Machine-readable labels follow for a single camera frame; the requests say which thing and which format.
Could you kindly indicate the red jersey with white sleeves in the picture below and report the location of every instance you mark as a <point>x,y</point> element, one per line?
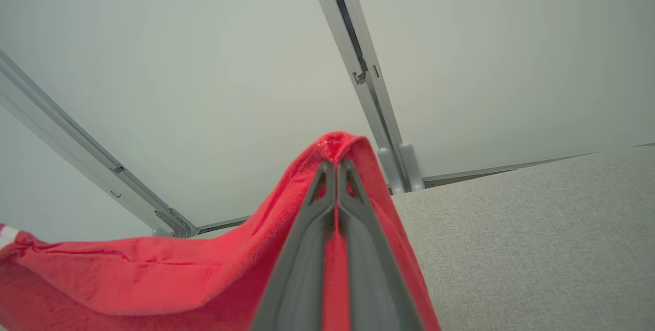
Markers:
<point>179,280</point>

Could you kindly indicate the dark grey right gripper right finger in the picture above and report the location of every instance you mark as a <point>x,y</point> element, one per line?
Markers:
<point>371,269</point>

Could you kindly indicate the grey partition post with caster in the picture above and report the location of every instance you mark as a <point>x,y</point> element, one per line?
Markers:
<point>77,147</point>

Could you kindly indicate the grey partition bottom rail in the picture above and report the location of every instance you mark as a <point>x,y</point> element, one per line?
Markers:
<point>501,169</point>
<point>225,224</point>

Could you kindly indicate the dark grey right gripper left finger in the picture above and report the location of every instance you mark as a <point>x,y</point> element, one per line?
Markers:
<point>302,259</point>

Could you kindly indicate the grey double partition post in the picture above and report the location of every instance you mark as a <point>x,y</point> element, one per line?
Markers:
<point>373,101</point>

